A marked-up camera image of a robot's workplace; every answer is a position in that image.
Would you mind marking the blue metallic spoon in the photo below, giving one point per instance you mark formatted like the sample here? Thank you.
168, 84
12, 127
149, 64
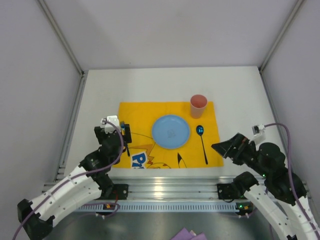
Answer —
200, 132

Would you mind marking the blue metallic fork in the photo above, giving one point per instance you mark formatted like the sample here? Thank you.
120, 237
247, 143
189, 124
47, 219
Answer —
126, 136

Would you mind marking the purple paper sheets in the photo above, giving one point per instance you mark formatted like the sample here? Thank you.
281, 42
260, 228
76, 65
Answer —
184, 234

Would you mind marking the yellow pikachu placemat cloth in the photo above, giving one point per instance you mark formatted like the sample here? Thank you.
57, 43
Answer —
146, 154

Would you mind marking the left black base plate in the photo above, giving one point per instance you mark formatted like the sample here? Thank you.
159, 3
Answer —
116, 192

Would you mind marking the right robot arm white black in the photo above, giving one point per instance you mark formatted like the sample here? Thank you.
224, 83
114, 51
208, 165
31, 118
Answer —
282, 200

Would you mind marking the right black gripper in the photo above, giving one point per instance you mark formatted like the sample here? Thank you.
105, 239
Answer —
236, 152

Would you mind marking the perforated cable duct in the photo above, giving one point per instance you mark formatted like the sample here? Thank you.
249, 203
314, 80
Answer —
168, 207

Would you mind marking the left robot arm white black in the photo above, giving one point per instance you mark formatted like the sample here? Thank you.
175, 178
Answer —
87, 182

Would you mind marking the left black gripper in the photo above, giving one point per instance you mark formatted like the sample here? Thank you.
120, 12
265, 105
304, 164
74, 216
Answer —
127, 133

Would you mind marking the aluminium mounting rail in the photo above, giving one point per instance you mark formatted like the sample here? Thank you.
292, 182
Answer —
172, 188

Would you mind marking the blue plastic plate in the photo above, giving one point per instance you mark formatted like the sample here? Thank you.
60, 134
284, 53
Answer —
170, 132

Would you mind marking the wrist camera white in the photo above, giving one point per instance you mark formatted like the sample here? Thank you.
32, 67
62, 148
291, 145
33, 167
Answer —
111, 122
258, 133

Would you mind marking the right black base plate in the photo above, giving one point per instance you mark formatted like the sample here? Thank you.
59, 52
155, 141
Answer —
229, 192

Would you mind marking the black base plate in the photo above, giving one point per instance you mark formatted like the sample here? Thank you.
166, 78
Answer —
229, 192
116, 192

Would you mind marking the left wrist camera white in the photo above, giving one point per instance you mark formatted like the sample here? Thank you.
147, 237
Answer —
111, 122

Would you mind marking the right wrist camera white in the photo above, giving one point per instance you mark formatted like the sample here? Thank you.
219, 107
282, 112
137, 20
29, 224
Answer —
258, 133

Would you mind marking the pink plastic cup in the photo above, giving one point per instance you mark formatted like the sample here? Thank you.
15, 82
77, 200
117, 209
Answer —
198, 104

